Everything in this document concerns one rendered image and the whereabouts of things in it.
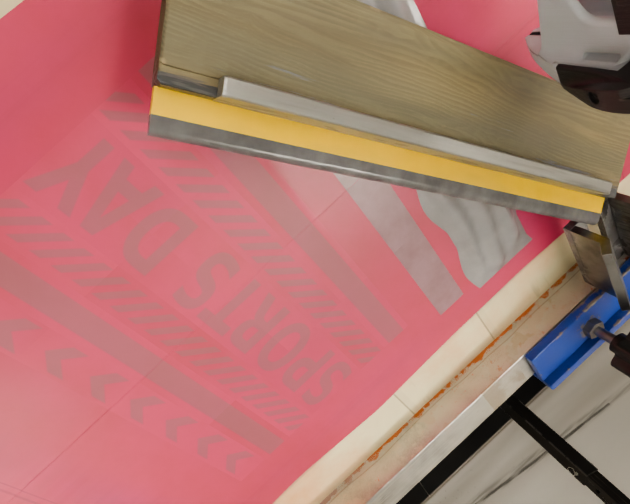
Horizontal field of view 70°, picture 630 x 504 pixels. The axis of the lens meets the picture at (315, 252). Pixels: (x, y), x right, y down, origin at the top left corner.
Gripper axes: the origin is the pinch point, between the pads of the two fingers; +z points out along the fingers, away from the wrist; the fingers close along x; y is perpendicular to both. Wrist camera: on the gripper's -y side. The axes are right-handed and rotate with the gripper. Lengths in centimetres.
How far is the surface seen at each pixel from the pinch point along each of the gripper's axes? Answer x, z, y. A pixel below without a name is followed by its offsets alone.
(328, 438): 32.1, 4.3, -18.9
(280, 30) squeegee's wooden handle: 14.4, 0.7, 12.1
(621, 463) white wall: -14, 47, -200
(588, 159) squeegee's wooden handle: -0.5, 0.3, -10.9
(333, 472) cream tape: 34.6, 4.3, -23.2
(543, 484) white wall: 14, 60, -200
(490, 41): 0.7, 4.3, 1.0
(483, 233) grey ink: 8.7, 3.8, -12.5
